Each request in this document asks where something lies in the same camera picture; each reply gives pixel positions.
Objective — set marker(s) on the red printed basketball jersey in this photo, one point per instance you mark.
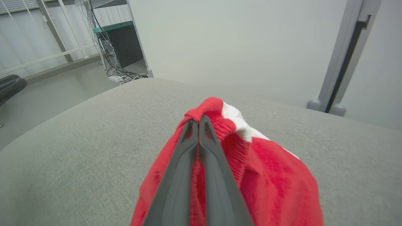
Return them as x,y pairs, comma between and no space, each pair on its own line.
276,188

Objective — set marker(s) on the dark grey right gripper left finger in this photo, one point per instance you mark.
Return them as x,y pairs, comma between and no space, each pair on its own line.
172,201

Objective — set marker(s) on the metal shelf rack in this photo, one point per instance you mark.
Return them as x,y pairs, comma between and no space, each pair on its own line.
113,26

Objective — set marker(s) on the black computer tower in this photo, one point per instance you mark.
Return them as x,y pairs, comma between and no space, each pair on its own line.
125,47

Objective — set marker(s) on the white power strip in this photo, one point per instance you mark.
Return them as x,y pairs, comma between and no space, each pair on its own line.
115,78

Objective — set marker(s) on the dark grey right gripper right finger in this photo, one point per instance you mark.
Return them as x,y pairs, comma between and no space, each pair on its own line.
223,204

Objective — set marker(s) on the grey double partition post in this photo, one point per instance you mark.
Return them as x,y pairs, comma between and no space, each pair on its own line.
342,56

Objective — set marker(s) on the white metal railing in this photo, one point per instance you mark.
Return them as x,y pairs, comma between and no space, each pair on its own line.
47,58

